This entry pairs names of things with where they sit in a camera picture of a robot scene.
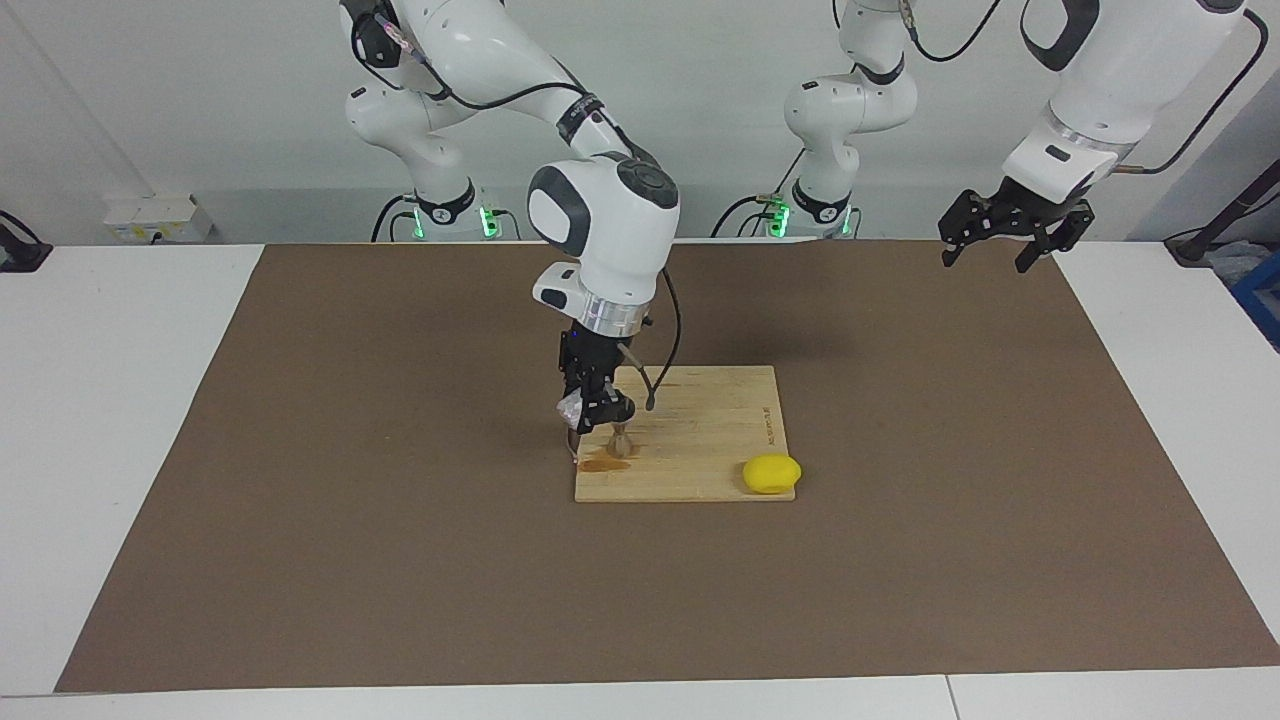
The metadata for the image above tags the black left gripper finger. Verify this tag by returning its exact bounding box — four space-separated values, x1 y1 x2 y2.
1013 204 1097 275
937 191 1002 268

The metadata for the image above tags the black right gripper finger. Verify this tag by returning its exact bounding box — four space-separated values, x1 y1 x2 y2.
577 391 638 434

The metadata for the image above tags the bamboo cutting board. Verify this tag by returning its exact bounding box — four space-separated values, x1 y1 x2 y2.
565 365 798 504

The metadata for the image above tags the black stand pole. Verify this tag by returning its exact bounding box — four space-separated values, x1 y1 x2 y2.
1165 160 1280 266

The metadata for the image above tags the clear plastic bag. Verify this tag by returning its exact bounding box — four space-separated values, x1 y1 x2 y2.
1205 240 1267 287

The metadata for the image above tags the yellow lemon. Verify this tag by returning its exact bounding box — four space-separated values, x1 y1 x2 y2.
742 454 803 496

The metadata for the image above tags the brown paper table mat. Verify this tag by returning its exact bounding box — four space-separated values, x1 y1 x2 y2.
55 238 1280 694

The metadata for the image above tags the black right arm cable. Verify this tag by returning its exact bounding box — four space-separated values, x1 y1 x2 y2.
375 0 684 412

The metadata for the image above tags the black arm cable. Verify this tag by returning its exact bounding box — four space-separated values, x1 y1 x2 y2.
898 0 1270 177
375 0 684 412

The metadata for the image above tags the black base cable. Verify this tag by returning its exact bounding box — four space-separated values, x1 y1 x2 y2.
711 145 807 240
371 194 419 242

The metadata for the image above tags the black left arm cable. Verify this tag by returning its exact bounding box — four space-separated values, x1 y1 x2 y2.
898 0 1270 177

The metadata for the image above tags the black clamp mount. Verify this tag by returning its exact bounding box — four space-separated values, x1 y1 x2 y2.
0 210 53 273

